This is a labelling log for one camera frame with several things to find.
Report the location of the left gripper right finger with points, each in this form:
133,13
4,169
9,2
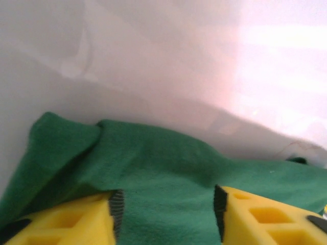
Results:
268,219

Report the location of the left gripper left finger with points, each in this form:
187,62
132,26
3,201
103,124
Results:
64,222

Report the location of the green t-shirt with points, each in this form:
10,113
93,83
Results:
166,166

